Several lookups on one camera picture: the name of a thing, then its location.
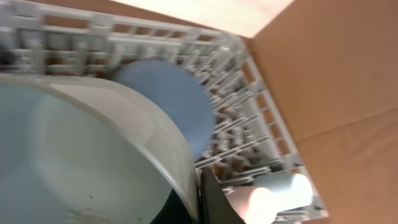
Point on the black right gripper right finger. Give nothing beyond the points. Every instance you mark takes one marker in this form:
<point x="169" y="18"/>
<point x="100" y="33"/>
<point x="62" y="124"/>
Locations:
<point x="215" y="207"/>

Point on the light blue cup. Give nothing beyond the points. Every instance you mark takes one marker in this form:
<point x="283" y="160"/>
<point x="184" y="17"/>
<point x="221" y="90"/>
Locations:
<point x="291" y="190"/>

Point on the light blue rice bowl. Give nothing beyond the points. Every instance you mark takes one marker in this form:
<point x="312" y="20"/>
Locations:
<point x="88" y="150"/>

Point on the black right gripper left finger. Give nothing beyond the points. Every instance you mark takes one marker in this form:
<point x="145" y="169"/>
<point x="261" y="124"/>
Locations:
<point x="173" y="212"/>

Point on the grey dishwasher rack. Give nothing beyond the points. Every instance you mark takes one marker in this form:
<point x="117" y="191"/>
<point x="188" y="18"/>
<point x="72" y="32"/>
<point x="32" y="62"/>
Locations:
<point x="250" y="137"/>

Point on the pink cup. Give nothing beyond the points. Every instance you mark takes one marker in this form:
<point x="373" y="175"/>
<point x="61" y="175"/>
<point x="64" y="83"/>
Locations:
<point x="255" y="205"/>

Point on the blue plate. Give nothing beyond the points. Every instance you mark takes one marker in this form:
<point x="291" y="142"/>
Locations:
<point x="178" y="94"/>

